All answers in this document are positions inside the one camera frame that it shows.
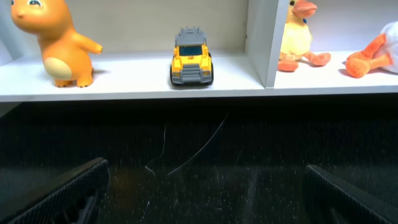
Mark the white plush duck yellow hat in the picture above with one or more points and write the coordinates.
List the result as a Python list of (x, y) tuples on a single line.
[(367, 60)]

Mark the white shelf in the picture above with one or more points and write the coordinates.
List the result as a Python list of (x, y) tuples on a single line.
[(140, 81)]

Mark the orange toy dragon figure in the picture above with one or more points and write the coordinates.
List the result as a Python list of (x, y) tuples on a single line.
[(59, 46)]

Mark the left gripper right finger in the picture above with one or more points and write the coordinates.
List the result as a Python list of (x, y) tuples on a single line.
[(345, 202)]

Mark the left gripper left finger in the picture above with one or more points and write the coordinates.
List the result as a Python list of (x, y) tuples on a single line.
[(62, 196)]

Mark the grey and yellow toy truck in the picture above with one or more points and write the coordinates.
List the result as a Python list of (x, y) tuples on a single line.
[(191, 62)]

